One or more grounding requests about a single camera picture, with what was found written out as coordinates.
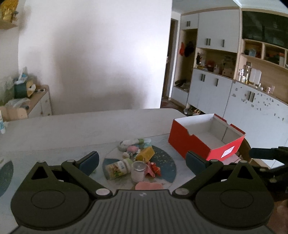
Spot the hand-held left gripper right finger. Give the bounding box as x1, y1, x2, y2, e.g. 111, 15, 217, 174
172, 151, 267, 199

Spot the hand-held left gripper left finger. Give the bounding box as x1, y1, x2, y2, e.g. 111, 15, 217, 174
20, 151, 113, 199

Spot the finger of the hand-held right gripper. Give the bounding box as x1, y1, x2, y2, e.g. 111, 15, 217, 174
255, 163, 288, 184
249, 146, 288, 163

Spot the red cardboard box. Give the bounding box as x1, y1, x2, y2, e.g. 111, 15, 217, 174
168, 113, 246, 162

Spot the green lidded jar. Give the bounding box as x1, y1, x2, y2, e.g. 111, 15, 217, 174
105, 158, 133, 180

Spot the red toy figure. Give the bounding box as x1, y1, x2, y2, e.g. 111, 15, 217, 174
145, 161, 162, 177

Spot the white green tube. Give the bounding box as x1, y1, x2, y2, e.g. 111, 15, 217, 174
120, 138, 144, 145

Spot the white plastic cup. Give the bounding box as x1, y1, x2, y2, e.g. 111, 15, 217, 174
131, 161, 147, 183

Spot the yellow box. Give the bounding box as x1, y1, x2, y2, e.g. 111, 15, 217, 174
135, 146, 156, 162

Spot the pink heart dish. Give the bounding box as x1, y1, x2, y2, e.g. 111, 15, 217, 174
135, 182, 163, 191

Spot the row of shoes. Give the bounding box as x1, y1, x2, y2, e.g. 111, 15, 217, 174
183, 106, 202, 116

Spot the patterned doormat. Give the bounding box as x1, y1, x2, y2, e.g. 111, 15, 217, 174
161, 100, 181, 109

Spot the low white side cabinet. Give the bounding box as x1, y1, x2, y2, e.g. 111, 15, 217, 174
27, 84, 53, 118

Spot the white storage canister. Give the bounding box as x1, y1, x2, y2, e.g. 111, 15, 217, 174
250, 67, 262, 85

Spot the row of glass jars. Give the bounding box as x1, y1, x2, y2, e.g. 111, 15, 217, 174
238, 62, 252, 83

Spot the round blue patterned placemat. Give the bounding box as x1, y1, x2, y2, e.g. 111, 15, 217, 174
0, 160, 14, 198

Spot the clear plastic bag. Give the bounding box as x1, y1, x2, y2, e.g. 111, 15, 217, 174
5, 98, 31, 111

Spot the teal tissue box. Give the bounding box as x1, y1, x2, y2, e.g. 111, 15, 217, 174
14, 80, 36, 99

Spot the cluster of shelf ornaments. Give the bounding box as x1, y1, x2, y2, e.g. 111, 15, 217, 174
195, 52, 235, 76

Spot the dark wooden door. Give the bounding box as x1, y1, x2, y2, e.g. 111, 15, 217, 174
161, 19, 180, 102

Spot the black hanging bag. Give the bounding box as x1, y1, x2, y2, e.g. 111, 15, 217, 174
184, 41, 195, 57

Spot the large white wall cabinet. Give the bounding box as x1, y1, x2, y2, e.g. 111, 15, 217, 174
171, 7, 288, 144

